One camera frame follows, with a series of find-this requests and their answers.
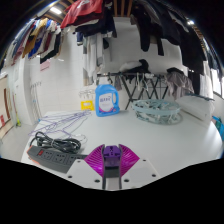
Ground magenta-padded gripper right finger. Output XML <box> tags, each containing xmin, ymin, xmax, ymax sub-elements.
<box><xmin>110</xmin><ymin>143</ymin><xmax>159</xmax><ymax>191</ymax></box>

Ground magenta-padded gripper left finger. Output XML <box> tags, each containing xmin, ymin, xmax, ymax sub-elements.
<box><xmin>66</xmin><ymin>143</ymin><xmax>113</xmax><ymax>191</ymax></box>

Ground yellow plastic stool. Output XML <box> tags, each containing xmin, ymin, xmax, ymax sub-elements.
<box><xmin>80</xmin><ymin>100</ymin><xmax>95</xmax><ymax>112</ymax></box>

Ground blue detergent bottle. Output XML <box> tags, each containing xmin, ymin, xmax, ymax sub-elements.
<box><xmin>94</xmin><ymin>83</ymin><xmax>121</xmax><ymax>118</ymax></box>

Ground white peg hanger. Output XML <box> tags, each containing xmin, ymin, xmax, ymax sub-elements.
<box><xmin>78</xmin><ymin>88</ymin><xmax>98</xmax><ymax>101</ymax></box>

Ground black folding drying rack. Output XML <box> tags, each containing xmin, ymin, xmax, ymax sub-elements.
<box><xmin>96</xmin><ymin>71</ymin><xmax>169</xmax><ymax>111</ymax></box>

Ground white pillow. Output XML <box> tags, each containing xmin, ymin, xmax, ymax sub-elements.
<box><xmin>174</xmin><ymin>93</ymin><xmax>216</xmax><ymax>123</ymax></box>

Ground broom with green head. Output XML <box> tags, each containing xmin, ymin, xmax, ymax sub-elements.
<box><xmin>12</xmin><ymin>93</ymin><xmax>22</xmax><ymax>128</ymax></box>

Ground grey garment on rack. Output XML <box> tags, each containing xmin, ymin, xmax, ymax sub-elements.
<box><xmin>165</xmin><ymin>67</ymin><xmax>195</xmax><ymax>100</ymax></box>

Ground white and black garment pile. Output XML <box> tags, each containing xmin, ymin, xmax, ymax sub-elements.
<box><xmin>118</xmin><ymin>59</ymin><xmax>150</xmax><ymax>75</ymax></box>

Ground teal bottles group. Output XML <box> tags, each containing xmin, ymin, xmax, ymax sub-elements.
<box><xmin>211</xmin><ymin>114</ymin><xmax>224</xmax><ymax>141</ymax></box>

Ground white hanging garment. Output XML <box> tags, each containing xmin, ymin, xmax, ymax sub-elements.
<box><xmin>82</xmin><ymin>33</ymin><xmax>104</xmax><ymax>86</ymax></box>

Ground dark hanging clothes row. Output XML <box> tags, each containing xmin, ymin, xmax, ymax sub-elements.
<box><xmin>131</xmin><ymin>0</ymin><xmax>223</xmax><ymax>96</ymax></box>

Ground colourful hanging clothes row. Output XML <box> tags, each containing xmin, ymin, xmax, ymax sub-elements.
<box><xmin>4</xmin><ymin>16</ymin><xmax>64</xmax><ymax>66</ymax></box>

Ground red hanging jersey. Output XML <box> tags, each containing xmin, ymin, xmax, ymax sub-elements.
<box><xmin>59</xmin><ymin>0</ymin><xmax>105</xmax><ymax>29</ymax></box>

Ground black power cable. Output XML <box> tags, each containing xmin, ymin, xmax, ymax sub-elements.
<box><xmin>29</xmin><ymin>130</ymin><xmax>83</xmax><ymax>154</ymax></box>

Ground purple wire clothes hangers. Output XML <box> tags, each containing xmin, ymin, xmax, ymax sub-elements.
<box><xmin>28</xmin><ymin>109</ymin><xmax>93</xmax><ymax>138</ymax></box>

